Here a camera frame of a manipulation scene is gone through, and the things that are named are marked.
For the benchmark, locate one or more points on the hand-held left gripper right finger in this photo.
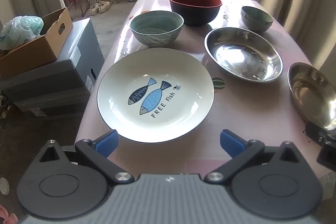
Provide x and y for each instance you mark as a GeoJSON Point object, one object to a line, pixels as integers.
{"type": "Point", "coordinates": [231, 144]}

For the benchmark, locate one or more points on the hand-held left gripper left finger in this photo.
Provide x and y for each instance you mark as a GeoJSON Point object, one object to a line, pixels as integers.
{"type": "Point", "coordinates": [107, 144]}

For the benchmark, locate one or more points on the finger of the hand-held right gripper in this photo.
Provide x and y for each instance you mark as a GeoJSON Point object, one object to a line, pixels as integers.
{"type": "Point", "coordinates": [316, 134]}

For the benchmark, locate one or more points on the steel bowl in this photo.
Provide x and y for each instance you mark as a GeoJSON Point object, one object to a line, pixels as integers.
{"type": "Point", "coordinates": [309, 92]}

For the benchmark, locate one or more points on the white fish print plate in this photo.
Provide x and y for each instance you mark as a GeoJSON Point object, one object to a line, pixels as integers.
{"type": "Point", "coordinates": [118, 87]}

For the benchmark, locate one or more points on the stainless steel plate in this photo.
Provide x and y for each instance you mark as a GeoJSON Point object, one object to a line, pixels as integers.
{"type": "Point", "coordinates": [244, 56]}

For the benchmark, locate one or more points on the large green ceramic bowl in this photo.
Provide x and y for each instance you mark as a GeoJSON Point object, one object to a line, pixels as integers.
{"type": "Point", "coordinates": [157, 36]}

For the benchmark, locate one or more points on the small green patterned bowl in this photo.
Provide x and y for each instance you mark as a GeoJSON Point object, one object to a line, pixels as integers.
{"type": "Point", "coordinates": [256, 23]}

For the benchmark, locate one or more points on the red and black bowl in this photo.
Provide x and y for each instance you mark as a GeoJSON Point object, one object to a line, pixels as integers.
{"type": "Point", "coordinates": [194, 16]}

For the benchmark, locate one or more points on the dark grey carton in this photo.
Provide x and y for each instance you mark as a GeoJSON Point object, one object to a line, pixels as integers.
{"type": "Point", "coordinates": [47, 92]}

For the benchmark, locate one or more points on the light grey carton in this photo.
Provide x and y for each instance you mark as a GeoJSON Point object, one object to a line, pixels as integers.
{"type": "Point", "coordinates": [84, 43]}

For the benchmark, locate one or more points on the white round lid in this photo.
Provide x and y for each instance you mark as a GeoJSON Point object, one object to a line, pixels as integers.
{"type": "Point", "coordinates": [4, 186]}

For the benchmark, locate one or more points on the brown cardboard box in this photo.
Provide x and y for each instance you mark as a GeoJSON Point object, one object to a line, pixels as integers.
{"type": "Point", "coordinates": [34, 56]}

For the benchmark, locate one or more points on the pink slipper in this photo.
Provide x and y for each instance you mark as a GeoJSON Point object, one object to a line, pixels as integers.
{"type": "Point", "coordinates": [8, 216]}

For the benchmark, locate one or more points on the white sneaker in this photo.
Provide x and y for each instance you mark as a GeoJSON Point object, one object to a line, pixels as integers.
{"type": "Point", "coordinates": [94, 9]}
{"type": "Point", "coordinates": [105, 6]}

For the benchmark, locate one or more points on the pale green plastic bag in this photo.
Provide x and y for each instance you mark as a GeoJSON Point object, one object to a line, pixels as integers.
{"type": "Point", "coordinates": [18, 29]}

